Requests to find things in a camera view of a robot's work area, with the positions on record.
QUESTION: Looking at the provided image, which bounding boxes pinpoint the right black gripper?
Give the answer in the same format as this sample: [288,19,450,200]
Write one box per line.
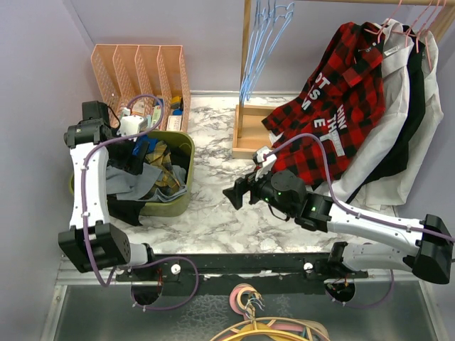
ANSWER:
[223,163,294,217]

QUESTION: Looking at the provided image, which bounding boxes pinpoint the yellow plaid shirt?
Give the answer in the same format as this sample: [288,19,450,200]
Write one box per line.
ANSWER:
[142,141,181,200]

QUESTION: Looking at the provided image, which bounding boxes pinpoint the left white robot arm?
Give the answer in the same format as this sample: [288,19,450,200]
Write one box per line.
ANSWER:
[58,101,157,281]

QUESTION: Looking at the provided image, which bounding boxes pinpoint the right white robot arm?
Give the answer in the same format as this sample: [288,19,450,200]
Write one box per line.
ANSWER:
[223,170,454,284]

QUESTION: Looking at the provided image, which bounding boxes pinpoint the black shirt in bin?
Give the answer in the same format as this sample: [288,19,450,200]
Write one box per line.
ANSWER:
[107,196,145,227]

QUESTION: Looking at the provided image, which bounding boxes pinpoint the red black plaid shirt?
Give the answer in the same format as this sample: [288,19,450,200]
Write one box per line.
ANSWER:
[262,22,385,185]

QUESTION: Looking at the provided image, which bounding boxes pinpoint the white hanging shirt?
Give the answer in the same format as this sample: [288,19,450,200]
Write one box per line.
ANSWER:
[359,31,444,210]

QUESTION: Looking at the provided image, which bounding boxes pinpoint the black hanging shirt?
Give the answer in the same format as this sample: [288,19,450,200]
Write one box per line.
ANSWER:
[348,25,424,202]

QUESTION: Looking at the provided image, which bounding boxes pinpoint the wooden clothes rack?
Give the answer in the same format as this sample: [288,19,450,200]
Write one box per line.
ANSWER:
[232,1,454,159]

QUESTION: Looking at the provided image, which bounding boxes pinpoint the small boxes in organizer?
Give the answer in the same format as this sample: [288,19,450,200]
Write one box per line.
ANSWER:
[128,94,184,131]

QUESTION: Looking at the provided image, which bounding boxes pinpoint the green plastic laundry bin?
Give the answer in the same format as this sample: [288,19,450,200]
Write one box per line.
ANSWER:
[65,126,194,229]

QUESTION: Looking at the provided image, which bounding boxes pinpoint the pile of coloured hangers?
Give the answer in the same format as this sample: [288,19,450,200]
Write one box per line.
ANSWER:
[212,283,330,341]

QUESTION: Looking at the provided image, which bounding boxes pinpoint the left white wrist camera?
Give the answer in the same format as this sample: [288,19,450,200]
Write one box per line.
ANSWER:
[117,107,149,136]

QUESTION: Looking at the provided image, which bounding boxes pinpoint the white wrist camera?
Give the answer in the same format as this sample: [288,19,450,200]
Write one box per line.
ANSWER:
[117,107,149,136]
[253,146,277,180]

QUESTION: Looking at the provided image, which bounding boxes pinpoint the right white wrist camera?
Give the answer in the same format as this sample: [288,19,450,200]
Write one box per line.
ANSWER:
[253,146,277,180]

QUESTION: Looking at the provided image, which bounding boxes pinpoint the black mounting rail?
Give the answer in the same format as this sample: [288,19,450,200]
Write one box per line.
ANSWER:
[116,252,368,296]

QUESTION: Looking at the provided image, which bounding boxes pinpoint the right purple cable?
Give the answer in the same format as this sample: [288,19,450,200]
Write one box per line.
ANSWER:
[266,132,455,308]

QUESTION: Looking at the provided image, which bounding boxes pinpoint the purple cable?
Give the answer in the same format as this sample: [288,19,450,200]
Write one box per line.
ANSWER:
[80,93,201,312]
[266,132,455,308]

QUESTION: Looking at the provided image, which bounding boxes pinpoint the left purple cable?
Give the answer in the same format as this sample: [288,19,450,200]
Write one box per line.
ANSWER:
[80,93,201,312]

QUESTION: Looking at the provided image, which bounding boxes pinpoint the blue wire hangers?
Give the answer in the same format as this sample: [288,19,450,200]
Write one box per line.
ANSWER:
[239,1,295,105]

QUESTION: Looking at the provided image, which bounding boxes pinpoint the pink wire hangers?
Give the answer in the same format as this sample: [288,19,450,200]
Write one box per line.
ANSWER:
[362,0,449,72]

